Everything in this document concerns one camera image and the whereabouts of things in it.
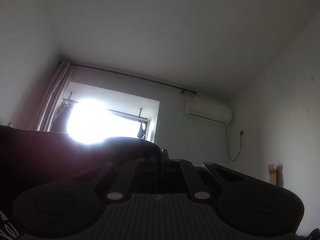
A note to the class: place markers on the curtain rod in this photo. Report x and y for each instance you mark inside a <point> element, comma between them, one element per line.
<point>182,89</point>

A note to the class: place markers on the pink curtain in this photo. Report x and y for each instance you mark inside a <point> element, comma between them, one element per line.
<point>53,95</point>

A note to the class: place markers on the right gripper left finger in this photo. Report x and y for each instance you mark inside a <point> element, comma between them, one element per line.
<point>115,183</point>

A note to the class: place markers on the hanging dark clothes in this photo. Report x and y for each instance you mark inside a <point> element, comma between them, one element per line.
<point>142,130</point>

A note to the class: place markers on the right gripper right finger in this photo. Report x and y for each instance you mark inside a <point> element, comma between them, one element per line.
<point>184,177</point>

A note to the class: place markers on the white air conditioner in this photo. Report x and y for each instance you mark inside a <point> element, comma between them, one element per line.
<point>207,109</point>

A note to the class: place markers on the cardboard piece on wall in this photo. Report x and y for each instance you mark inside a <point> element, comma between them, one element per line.
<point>272,174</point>

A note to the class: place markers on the black garment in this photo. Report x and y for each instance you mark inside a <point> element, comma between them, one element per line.
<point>39,194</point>

